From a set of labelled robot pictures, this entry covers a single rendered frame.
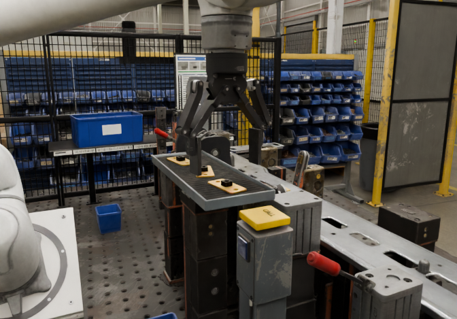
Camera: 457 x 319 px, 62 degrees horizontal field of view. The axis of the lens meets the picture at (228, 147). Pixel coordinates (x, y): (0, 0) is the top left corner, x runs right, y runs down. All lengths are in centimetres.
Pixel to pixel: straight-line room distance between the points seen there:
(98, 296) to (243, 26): 94
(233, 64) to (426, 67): 371
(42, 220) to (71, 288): 23
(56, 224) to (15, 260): 29
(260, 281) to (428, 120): 392
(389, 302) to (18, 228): 80
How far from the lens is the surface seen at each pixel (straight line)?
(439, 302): 77
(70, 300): 122
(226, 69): 66
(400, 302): 67
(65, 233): 130
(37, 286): 123
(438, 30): 437
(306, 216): 82
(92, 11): 55
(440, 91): 447
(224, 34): 66
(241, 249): 61
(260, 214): 61
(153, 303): 124
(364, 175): 460
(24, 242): 104
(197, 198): 68
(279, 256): 61
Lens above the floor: 139
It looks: 12 degrees down
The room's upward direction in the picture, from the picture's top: straight up
